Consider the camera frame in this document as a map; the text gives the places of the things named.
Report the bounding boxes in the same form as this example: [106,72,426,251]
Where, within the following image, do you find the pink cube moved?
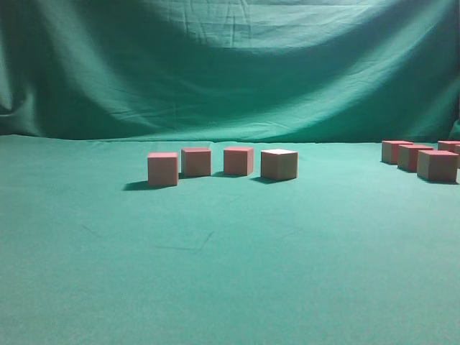
[260,149,298,180]
[180,147,211,177]
[224,147,254,176]
[147,152,179,186]
[417,150,458,183]

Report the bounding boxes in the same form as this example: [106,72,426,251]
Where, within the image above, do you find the green cloth backdrop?
[1,1,459,344]

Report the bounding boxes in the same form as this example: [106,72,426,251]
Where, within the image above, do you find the pink cube left column far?
[381,140,413,165]

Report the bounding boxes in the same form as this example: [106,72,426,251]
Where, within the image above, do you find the pink cube column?
[438,140,460,153]
[381,140,413,165]
[454,144,460,168]

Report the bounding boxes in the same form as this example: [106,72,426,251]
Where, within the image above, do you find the pink cube left column second-far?
[397,144,433,173]

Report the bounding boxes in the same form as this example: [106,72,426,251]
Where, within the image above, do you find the pink cube right column far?
[438,140,460,153]

